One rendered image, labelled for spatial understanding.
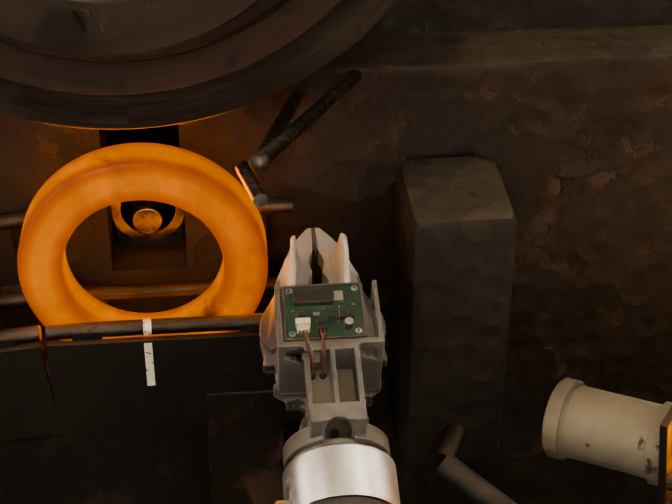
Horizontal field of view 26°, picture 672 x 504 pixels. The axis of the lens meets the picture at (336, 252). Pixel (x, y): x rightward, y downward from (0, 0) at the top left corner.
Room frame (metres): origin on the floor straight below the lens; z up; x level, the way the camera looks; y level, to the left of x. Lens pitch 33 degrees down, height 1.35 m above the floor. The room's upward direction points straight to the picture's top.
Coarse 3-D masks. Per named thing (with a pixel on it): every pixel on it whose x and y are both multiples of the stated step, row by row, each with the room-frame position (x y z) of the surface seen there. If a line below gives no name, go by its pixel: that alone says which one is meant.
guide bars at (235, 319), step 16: (128, 320) 0.88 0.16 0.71; (160, 320) 0.88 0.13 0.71; (176, 320) 0.88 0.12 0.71; (192, 320) 0.88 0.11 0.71; (208, 320) 0.88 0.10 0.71; (224, 320) 0.88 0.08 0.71; (240, 320) 0.88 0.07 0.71; (256, 320) 0.88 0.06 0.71; (0, 336) 0.87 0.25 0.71; (16, 336) 0.87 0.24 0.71; (32, 336) 0.87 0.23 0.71; (48, 336) 0.87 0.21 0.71; (64, 336) 0.87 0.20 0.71; (80, 336) 0.87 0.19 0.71; (96, 336) 0.87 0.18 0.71; (112, 336) 0.87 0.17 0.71
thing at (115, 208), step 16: (144, 128) 1.07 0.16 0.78; (160, 128) 1.07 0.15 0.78; (176, 128) 1.07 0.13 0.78; (112, 144) 1.05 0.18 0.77; (176, 144) 1.04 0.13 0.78; (112, 208) 1.00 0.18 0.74; (176, 208) 1.01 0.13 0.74; (176, 224) 1.01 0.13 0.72; (128, 240) 1.00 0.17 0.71; (144, 240) 1.01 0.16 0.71; (160, 240) 1.01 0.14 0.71; (176, 240) 1.01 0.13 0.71
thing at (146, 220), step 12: (132, 204) 0.99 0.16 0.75; (144, 204) 0.99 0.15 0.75; (156, 204) 0.99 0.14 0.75; (168, 204) 1.00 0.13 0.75; (132, 216) 0.98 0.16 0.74; (144, 216) 0.98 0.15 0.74; (156, 216) 0.99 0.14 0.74; (168, 216) 0.99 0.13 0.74; (132, 228) 0.99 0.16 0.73; (144, 228) 0.98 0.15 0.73; (156, 228) 0.98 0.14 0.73
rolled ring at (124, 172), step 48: (144, 144) 0.92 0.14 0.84; (48, 192) 0.89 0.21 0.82; (96, 192) 0.89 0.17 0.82; (144, 192) 0.89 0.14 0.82; (192, 192) 0.90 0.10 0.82; (240, 192) 0.92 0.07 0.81; (48, 240) 0.89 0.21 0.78; (240, 240) 0.90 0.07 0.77; (48, 288) 0.89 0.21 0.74; (240, 288) 0.90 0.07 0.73; (144, 336) 0.89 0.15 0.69
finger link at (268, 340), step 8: (272, 304) 0.87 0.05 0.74; (264, 312) 0.86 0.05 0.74; (272, 312) 0.86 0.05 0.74; (264, 320) 0.85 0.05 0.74; (272, 320) 0.85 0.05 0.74; (264, 328) 0.84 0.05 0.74; (272, 328) 0.84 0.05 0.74; (264, 336) 0.83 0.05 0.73; (272, 336) 0.83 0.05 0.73; (264, 344) 0.83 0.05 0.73; (272, 344) 0.83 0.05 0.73; (264, 352) 0.83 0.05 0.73; (272, 352) 0.83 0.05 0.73; (264, 360) 0.82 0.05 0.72; (272, 360) 0.82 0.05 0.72; (264, 368) 0.82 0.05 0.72; (272, 368) 0.82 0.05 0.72
